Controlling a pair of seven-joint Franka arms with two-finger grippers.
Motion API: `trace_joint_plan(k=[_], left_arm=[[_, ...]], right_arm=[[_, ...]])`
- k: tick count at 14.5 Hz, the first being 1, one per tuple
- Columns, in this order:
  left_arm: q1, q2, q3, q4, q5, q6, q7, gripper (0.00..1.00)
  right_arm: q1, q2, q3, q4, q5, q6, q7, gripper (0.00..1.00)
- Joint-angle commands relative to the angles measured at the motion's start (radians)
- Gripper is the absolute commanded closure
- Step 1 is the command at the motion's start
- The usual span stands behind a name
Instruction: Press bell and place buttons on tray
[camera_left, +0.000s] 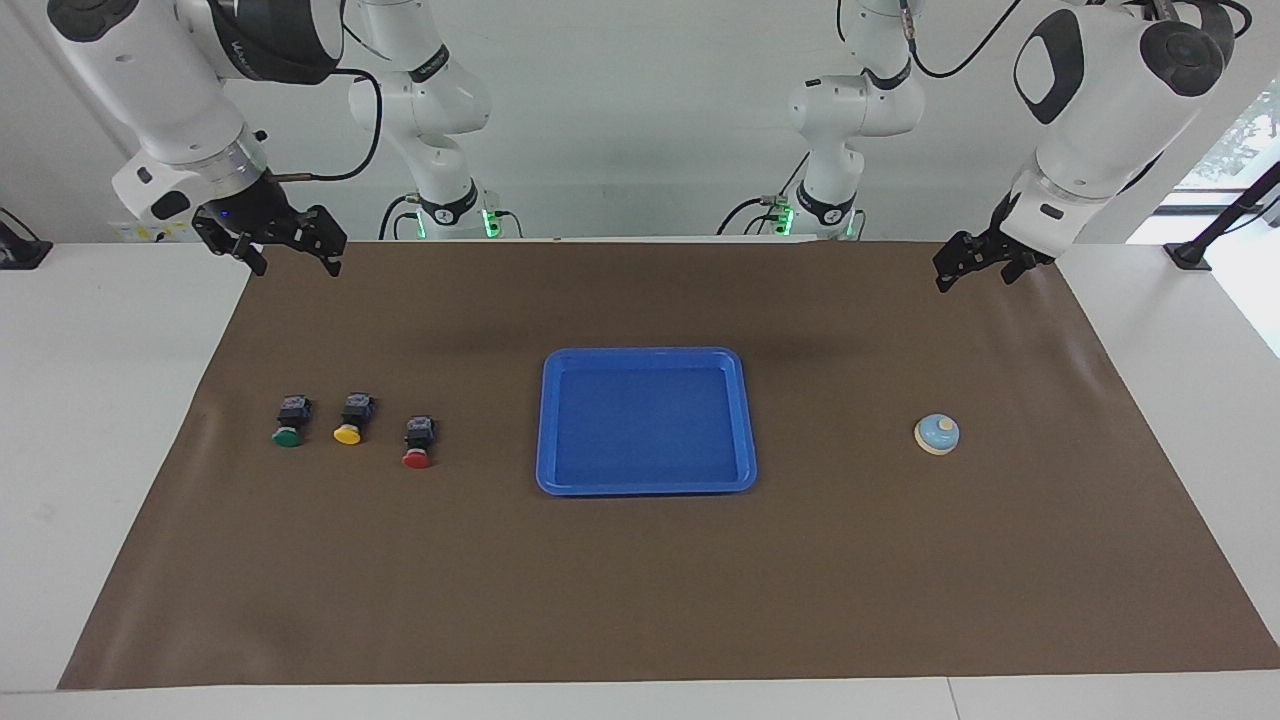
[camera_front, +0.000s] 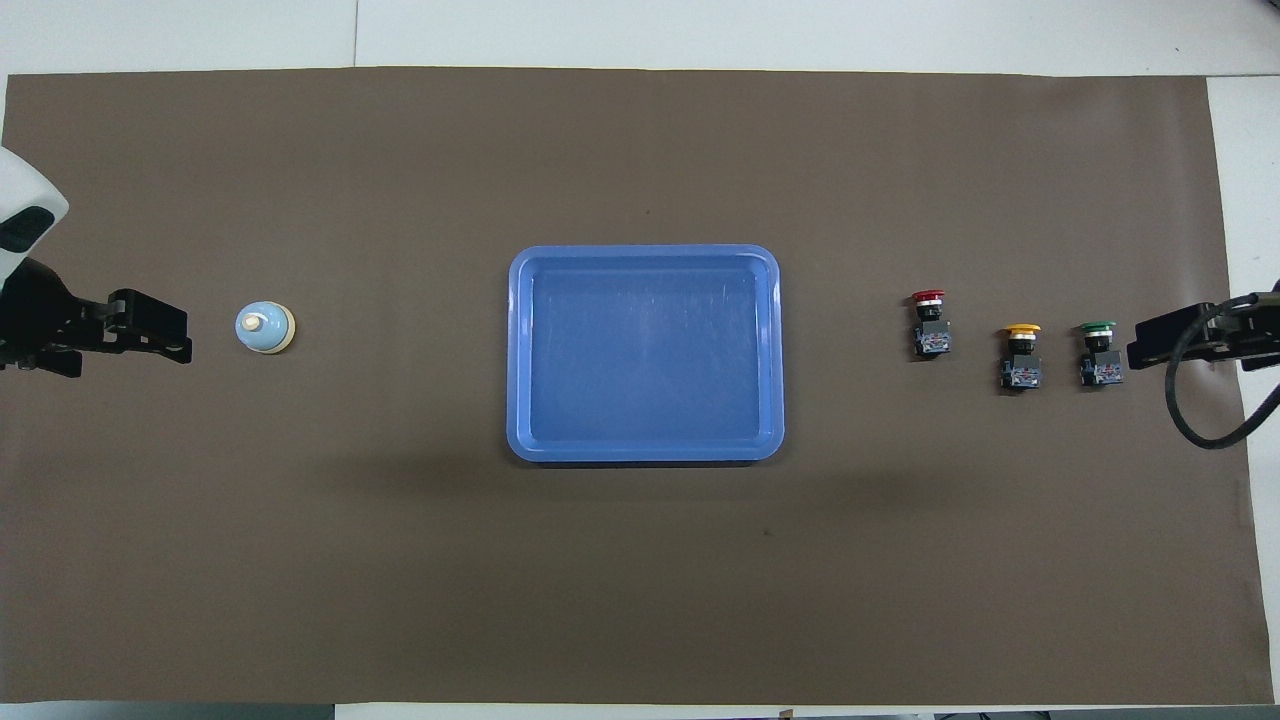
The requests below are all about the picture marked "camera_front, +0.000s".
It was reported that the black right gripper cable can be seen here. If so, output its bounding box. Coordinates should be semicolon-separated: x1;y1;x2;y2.
1164;294;1280;451

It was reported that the brown table mat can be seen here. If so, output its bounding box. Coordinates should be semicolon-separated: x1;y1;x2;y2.
0;67;1273;706

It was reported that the green push button switch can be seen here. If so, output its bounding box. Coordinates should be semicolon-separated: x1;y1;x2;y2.
1077;320;1125;389

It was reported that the blue plastic tray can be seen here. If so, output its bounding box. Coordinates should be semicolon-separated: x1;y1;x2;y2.
506;244;786;467

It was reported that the yellow push button switch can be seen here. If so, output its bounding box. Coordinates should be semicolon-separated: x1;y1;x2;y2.
1000;322;1044;394

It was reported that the red push button switch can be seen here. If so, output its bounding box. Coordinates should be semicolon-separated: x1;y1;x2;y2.
910;289;953;362

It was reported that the light blue call bell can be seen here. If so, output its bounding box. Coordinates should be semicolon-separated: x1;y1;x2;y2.
235;300;297;356

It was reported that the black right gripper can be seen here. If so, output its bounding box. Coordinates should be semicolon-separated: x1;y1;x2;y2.
1126;288;1280;374

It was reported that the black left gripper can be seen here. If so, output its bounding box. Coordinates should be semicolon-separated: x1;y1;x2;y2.
0;257;194;379

